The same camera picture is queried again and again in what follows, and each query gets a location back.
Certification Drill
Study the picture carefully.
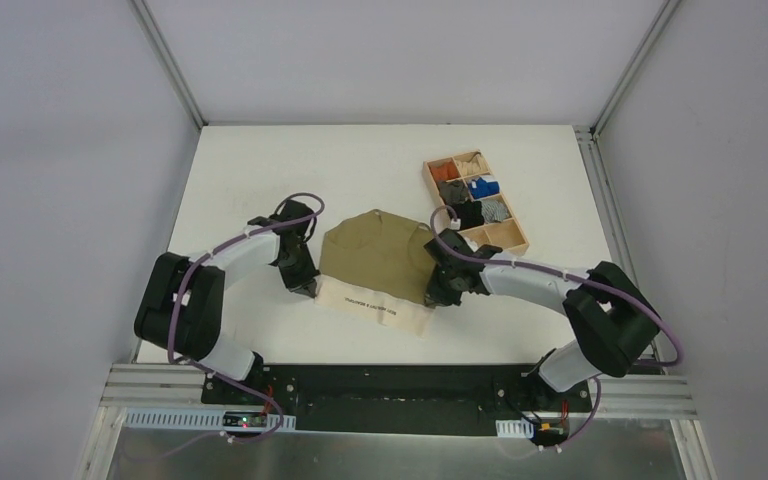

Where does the olive and cream underwear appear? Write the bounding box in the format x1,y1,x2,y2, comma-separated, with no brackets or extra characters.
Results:
315,209,435,338

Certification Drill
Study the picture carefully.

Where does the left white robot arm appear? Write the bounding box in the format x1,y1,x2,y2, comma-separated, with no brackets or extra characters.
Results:
134,195,322,405

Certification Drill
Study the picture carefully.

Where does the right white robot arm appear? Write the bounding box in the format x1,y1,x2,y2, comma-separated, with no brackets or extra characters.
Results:
424,229,661,410

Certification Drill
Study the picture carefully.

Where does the black rolled underwear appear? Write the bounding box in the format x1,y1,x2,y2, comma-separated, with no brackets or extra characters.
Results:
452,201,484,230

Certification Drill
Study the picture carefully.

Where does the grey striped rolled underwear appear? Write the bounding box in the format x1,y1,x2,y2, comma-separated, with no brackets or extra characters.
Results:
481,199,511,224

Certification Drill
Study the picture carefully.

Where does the dark grey rolled underwear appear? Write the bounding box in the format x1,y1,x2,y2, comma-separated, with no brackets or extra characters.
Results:
437,179,471,206

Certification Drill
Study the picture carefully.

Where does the blue rolled underwear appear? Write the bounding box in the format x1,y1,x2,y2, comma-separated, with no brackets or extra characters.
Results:
466,175,500,200

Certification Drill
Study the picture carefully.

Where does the orange rolled underwear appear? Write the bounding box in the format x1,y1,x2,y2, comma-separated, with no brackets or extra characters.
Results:
429,160,460,183

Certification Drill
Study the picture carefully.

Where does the beige rolled underwear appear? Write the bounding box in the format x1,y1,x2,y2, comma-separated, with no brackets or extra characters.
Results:
453,151,489,177

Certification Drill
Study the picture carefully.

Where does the wooden compartment box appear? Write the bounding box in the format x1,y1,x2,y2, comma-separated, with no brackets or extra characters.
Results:
422,150,530,255

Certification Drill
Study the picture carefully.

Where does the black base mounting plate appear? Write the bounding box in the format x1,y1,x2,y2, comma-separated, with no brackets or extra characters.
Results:
201,364,592,437

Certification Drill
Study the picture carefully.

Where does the right white cable duct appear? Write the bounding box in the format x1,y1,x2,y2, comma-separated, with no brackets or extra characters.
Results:
495,419,535,439

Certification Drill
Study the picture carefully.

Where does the white cable duct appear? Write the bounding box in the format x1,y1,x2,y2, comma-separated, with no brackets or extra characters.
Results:
123,408,296,433
495,419,535,439

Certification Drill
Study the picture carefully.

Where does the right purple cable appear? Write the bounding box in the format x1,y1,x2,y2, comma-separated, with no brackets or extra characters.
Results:
429,205,685,369

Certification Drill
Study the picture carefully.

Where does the left white cable duct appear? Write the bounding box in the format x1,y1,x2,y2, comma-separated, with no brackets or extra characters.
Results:
123,408,296,433

